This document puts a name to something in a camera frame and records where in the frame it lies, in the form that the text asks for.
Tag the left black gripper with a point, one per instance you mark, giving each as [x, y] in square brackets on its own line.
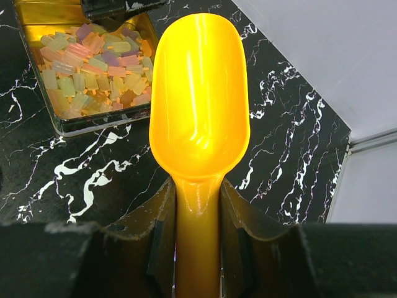
[102, 9]

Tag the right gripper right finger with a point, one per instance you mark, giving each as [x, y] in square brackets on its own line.
[264, 258]

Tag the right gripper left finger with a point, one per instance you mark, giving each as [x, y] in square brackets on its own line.
[134, 257]

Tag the yellow plastic scoop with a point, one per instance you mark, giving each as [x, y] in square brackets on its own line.
[199, 131]

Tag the gold tin with gummies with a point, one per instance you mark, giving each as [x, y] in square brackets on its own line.
[92, 74]

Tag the black marble pattern mat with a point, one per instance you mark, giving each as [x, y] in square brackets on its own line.
[290, 170]

